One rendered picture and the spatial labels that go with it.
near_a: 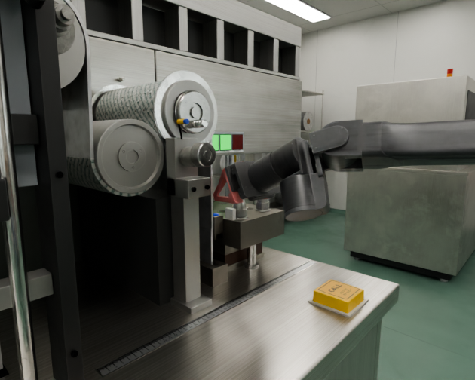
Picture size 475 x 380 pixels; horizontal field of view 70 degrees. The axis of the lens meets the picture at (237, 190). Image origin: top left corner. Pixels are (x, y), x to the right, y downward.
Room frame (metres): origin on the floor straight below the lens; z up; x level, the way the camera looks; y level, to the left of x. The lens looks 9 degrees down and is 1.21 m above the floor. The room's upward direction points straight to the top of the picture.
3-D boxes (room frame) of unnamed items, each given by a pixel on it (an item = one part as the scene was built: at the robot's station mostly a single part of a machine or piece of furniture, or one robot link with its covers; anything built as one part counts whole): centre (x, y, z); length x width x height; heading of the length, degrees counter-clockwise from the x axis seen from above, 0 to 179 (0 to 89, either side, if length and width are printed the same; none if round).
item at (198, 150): (0.56, 0.06, 1.18); 0.04 x 0.02 x 0.04; 137
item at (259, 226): (0.88, 0.09, 1.00); 0.40 x 0.16 x 0.06; 47
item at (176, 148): (0.59, 0.08, 1.05); 0.06 x 0.05 x 0.31; 47
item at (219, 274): (0.77, 0.14, 0.92); 0.28 x 0.04 x 0.04; 47
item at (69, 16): (0.40, 0.20, 1.34); 0.06 x 0.03 x 0.03; 47
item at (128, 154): (0.64, 0.26, 1.18); 0.26 x 0.12 x 0.12; 47
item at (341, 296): (0.60, -0.19, 0.91); 0.07 x 0.07 x 0.02; 47
